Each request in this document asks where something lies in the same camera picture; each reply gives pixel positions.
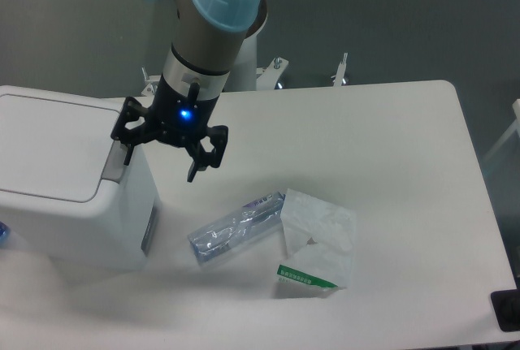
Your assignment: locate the black device at edge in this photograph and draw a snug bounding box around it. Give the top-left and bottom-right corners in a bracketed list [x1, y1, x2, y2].
[491, 289, 519, 332]

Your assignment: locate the white push-lid trash can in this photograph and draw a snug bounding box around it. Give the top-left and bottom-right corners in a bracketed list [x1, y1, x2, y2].
[1, 85, 159, 270]

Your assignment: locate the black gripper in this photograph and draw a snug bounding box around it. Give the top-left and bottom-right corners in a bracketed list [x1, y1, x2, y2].
[110, 76, 228, 182]

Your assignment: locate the clear blue plastic package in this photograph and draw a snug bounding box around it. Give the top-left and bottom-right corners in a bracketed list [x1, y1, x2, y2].
[188, 191, 285, 266]

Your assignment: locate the clear plastic bin at right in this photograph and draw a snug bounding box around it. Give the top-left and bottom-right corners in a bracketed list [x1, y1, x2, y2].
[483, 99, 519, 175]

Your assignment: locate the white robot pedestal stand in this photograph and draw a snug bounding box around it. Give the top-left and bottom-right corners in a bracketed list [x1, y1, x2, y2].
[141, 0, 349, 97]

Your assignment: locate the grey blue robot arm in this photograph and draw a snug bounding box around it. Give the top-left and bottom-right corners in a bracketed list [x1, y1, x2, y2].
[110, 0, 264, 181]

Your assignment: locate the white green plastic bag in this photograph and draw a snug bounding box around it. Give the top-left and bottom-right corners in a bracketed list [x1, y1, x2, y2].
[275, 189, 357, 299]

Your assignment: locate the blue white object at left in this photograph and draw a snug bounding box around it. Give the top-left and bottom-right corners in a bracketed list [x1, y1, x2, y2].
[0, 223, 11, 245]

